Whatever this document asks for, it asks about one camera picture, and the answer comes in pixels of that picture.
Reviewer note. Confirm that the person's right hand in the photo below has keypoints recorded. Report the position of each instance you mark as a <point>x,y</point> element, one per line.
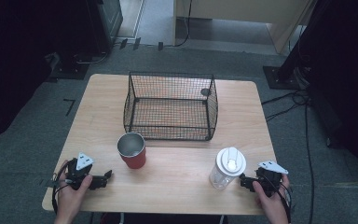
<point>273,205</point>

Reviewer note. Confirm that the black equipment box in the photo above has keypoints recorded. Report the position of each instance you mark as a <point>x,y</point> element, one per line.
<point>108,21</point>

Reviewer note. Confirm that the person's left hand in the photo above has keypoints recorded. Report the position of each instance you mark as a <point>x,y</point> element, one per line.
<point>70,199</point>

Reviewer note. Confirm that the clear bottle with white lid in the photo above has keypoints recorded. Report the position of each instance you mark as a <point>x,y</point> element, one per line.
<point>228,165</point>

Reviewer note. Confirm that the beige cabinet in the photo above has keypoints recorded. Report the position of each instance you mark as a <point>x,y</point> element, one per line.
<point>245,9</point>

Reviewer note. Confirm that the red metal cup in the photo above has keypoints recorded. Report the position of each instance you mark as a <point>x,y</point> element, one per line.
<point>134,160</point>

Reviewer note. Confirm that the black stand base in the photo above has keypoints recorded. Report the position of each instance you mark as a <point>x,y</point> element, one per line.
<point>279,79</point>
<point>71,70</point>

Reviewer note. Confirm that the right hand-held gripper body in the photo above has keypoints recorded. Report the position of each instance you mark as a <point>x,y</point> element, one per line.
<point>272,168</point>

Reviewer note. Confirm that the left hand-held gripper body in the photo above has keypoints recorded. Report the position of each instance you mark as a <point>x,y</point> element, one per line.
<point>82,161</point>

